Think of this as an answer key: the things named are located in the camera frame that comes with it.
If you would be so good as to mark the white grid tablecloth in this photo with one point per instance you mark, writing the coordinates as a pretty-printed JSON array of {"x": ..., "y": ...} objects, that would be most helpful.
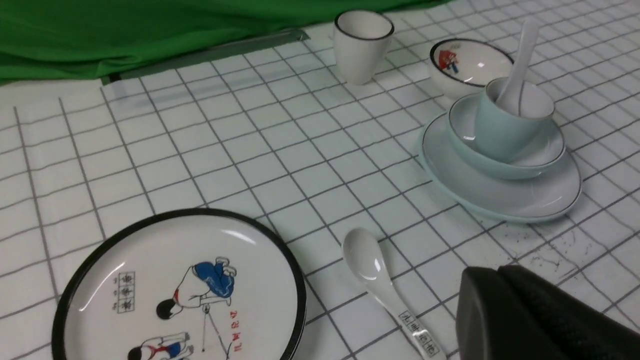
[{"x": 278, "y": 136}]

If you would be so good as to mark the green backdrop cloth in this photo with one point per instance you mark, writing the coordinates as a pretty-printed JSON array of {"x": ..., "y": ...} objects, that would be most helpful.
[{"x": 91, "y": 39}]

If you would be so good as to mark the pale blue large plate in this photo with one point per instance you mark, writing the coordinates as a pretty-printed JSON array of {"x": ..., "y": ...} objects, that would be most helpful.
[{"x": 532, "y": 200}]

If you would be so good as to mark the white spoon with label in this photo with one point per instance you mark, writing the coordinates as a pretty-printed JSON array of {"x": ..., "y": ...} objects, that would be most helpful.
[{"x": 363, "y": 255}]

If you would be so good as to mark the black-rimmed illustrated plate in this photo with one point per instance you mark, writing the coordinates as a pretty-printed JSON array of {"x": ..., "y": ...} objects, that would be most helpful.
[{"x": 186, "y": 284}]

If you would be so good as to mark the white black-rimmed cup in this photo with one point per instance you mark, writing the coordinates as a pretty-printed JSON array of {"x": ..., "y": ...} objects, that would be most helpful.
[{"x": 360, "y": 41}]

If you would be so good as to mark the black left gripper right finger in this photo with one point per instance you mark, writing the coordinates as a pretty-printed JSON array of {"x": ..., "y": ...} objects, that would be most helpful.
[{"x": 576, "y": 329}]

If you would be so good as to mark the pale blue cup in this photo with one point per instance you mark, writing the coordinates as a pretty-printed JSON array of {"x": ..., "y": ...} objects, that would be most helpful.
[{"x": 501, "y": 134}]

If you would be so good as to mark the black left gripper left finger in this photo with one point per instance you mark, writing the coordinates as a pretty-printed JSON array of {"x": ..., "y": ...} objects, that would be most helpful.
[{"x": 492, "y": 323}]

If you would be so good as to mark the small illustrated black-rimmed bowl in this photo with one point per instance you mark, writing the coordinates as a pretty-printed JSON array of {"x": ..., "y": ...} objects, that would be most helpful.
[{"x": 463, "y": 66}]

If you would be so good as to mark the pale blue bowl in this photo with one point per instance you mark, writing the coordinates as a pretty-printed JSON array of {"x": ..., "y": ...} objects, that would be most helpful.
[{"x": 538, "y": 156}]

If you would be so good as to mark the plain white ceramic spoon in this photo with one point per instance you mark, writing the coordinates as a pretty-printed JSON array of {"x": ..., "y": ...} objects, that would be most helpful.
[{"x": 510, "y": 96}]

